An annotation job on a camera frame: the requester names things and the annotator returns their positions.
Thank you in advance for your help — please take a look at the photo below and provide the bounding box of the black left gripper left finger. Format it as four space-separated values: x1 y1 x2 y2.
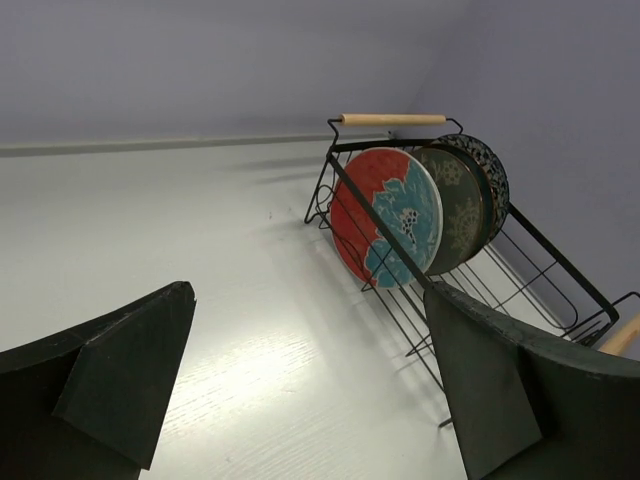
1 281 195 479

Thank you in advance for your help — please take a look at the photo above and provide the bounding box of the black wire dish rack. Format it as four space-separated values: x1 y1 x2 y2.
303 117 640 427

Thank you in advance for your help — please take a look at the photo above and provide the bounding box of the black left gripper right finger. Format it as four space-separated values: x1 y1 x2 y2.
424 282 639 479

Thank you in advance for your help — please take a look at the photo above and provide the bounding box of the far wooden rack handle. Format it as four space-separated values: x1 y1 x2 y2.
340 114 447 126

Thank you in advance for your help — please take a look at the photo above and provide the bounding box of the blue white floral plate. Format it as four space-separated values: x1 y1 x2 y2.
435 133 510 243

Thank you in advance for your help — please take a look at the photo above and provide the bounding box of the wooden rack handle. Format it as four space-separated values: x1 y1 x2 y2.
598 315 640 356
340 114 447 126

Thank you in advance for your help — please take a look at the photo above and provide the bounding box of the red and teal floral plate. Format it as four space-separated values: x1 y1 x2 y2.
329 147 444 289

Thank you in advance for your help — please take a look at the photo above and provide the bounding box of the near wooden rack handle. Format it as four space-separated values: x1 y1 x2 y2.
598 315 640 356

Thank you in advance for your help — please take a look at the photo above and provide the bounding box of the dark reindeer snowflake plate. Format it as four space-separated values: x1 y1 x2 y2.
413 144 494 276

